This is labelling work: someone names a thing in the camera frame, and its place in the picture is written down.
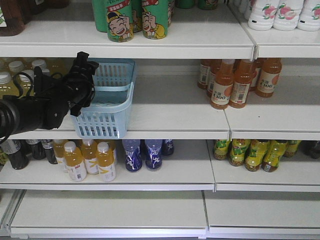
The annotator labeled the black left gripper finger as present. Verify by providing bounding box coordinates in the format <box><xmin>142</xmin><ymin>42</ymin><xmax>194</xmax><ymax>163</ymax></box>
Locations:
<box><xmin>72</xmin><ymin>51</ymin><xmax>99</xmax><ymax>78</ymax></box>

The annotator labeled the green cartoon drink can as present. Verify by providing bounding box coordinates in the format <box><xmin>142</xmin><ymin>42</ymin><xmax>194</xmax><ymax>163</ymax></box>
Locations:
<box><xmin>141</xmin><ymin>0</ymin><xmax>168</xmax><ymax>40</ymax></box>
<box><xmin>104</xmin><ymin>0</ymin><xmax>134</xmax><ymax>43</ymax></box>

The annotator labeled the light blue plastic basket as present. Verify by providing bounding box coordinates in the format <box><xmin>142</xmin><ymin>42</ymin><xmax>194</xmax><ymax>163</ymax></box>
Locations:
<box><xmin>71</xmin><ymin>58</ymin><xmax>137</xmax><ymax>140</ymax></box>

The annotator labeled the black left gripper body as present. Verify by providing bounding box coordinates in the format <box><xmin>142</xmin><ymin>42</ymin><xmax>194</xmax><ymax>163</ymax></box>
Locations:
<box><xmin>53</xmin><ymin>71</ymin><xmax>95</xmax><ymax>117</ymax></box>

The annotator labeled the yellow drink bottle white label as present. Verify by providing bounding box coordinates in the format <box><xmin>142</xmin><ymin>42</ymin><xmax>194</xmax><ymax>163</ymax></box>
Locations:
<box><xmin>96</xmin><ymin>142</ymin><xmax>116</xmax><ymax>182</ymax></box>
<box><xmin>81</xmin><ymin>139</ymin><xmax>99</xmax><ymax>175</ymax></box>
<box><xmin>63</xmin><ymin>141</ymin><xmax>87</xmax><ymax>182</ymax></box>

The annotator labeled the white shelf board upper right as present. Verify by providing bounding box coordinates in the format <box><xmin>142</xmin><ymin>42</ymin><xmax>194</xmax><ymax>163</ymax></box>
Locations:
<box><xmin>224</xmin><ymin>104</ymin><xmax>320</xmax><ymax>141</ymax></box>

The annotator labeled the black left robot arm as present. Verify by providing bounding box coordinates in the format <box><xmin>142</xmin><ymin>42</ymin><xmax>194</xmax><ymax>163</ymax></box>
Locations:
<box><xmin>0</xmin><ymin>51</ymin><xmax>99</xmax><ymax>141</ymax></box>

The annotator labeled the blue sports drink bottle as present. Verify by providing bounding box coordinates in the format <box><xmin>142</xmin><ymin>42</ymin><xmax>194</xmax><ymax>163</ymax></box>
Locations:
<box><xmin>122</xmin><ymin>139</ymin><xmax>143</xmax><ymax>172</ymax></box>
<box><xmin>145</xmin><ymin>139</ymin><xmax>162</xmax><ymax>170</ymax></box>

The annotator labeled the white shelf board upper left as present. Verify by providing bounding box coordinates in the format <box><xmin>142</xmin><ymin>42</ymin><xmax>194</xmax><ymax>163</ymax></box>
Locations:
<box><xmin>0</xmin><ymin>102</ymin><xmax>231</xmax><ymax>141</ymax></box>

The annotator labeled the yellow lemon tea bottle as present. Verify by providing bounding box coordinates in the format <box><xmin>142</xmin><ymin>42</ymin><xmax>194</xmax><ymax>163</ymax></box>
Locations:
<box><xmin>261</xmin><ymin>140</ymin><xmax>288</xmax><ymax>173</ymax></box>
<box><xmin>229</xmin><ymin>138</ymin><xmax>251</xmax><ymax>167</ymax></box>
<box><xmin>245</xmin><ymin>139</ymin><xmax>270</xmax><ymax>172</ymax></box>
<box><xmin>213</xmin><ymin>139</ymin><xmax>231</xmax><ymax>160</ymax></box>

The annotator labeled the white shelf board middle left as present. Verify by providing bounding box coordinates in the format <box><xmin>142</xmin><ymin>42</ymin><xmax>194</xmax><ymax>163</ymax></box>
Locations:
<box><xmin>0</xmin><ymin>159</ymin><xmax>215</xmax><ymax>191</ymax></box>

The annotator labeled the pale green drink bottle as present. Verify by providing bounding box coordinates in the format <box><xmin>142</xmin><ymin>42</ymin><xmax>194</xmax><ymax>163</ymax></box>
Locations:
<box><xmin>0</xmin><ymin>71</ymin><xmax>19</xmax><ymax>100</ymax></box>
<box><xmin>31</xmin><ymin>59</ymin><xmax>51</xmax><ymax>76</ymax></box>
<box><xmin>19</xmin><ymin>69</ymin><xmax>35</xmax><ymax>97</ymax></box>

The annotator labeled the white peach drink bottle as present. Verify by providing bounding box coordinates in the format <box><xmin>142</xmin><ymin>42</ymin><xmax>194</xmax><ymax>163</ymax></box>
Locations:
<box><xmin>248</xmin><ymin>0</ymin><xmax>280</xmax><ymax>31</ymax></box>
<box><xmin>297</xmin><ymin>0</ymin><xmax>320</xmax><ymax>32</ymax></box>
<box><xmin>272</xmin><ymin>0</ymin><xmax>304</xmax><ymax>31</ymax></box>

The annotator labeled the white shelf board top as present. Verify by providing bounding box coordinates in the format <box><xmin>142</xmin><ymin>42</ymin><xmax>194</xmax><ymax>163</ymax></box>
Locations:
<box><xmin>0</xmin><ymin>3</ymin><xmax>254</xmax><ymax>59</ymax></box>

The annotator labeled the orange juice bottle white label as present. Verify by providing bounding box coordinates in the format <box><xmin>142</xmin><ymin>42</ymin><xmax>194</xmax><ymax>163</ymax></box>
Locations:
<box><xmin>255</xmin><ymin>57</ymin><xmax>282</xmax><ymax>98</ymax></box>
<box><xmin>228</xmin><ymin>59</ymin><xmax>254</xmax><ymax>109</ymax></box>
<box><xmin>210</xmin><ymin>59</ymin><xmax>235</xmax><ymax>110</ymax></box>

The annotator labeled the dark tea bottle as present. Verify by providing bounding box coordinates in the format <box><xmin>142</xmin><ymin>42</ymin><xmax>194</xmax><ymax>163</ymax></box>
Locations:
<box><xmin>25</xmin><ymin>139</ymin><xmax>46</xmax><ymax>160</ymax></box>
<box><xmin>40</xmin><ymin>139</ymin><xmax>58</xmax><ymax>165</ymax></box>
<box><xmin>0</xmin><ymin>139</ymin><xmax>29</xmax><ymax>170</ymax></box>

